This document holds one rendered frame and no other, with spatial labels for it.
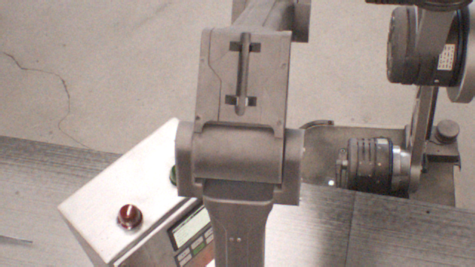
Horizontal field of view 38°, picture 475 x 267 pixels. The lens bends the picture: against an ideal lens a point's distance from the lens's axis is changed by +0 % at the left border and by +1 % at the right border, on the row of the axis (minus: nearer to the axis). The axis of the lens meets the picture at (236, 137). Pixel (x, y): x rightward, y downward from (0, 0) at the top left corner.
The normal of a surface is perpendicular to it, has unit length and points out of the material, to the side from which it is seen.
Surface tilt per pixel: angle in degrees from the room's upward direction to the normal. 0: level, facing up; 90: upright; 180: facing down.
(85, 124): 0
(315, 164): 0
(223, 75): 27
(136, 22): 0
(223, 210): 70
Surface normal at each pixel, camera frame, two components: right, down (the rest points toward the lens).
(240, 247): -0.12, 0.61
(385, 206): -0.07, -0.53
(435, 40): -0.11, 0.84
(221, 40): -0.09, -0.08
